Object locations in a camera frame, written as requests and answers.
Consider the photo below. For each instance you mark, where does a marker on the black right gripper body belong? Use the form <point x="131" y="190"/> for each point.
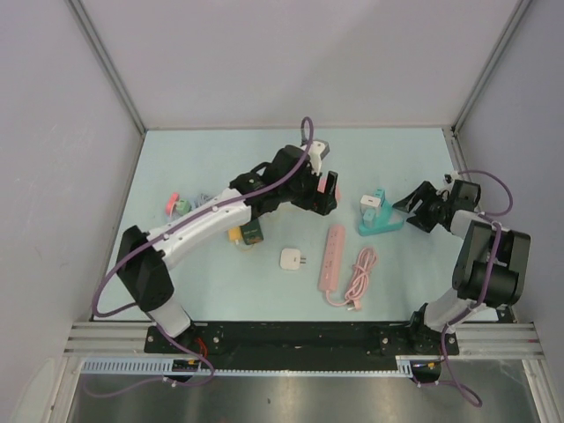
<point x="437" y="207"/>

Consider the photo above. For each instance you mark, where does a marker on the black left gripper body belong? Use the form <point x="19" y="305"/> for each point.
<point x="300" y="194"/>

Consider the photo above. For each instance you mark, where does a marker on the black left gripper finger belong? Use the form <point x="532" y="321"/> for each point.
<point x="331" y="191"/>
<point x="320" y="198"/>

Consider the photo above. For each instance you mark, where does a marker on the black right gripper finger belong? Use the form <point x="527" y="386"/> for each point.
<point x="423" y="221"/>
<point x="424" y="191"/>

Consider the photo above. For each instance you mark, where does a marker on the teal power strip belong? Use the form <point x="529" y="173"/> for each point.
<point x="388" y="220"/>

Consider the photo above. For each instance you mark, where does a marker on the white charger plug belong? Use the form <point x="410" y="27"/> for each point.
<point x="291" y="259"/>

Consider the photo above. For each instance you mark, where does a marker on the pink power strip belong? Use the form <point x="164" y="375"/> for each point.
<point x="332" y="259"/>

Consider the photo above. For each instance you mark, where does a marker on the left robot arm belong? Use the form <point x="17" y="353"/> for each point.
<point x="145" y="259"/>

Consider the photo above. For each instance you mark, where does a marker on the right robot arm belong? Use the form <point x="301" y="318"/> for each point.
<point x="489" y="271"/>

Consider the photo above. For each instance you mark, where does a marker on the white plug on teal strip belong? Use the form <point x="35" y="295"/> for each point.
<point x="370" y="202"/>

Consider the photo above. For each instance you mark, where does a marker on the teal plug lower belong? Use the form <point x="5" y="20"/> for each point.
<point x="369" y="217"/>

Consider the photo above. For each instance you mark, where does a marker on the yellow plug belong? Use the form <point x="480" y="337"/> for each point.
<point x="235" y="235"/>

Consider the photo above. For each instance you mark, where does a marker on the red pink plug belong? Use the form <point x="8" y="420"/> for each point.
<point x="171" y="203"/>

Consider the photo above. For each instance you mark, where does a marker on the dark green charger block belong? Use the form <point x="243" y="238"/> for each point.
<point x="252" y="233"/>

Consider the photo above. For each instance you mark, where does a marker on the green small adapter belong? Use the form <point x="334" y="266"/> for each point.
<point x="183" y="207"/>

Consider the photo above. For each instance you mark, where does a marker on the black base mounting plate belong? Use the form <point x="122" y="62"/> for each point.
<point x="384" y="338"/>

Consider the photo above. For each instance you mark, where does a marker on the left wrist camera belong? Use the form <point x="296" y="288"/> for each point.
<point x="317" y="151"/>

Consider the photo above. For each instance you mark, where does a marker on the blue cable duct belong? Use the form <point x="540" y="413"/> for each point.
<point x="394" y="367"/>

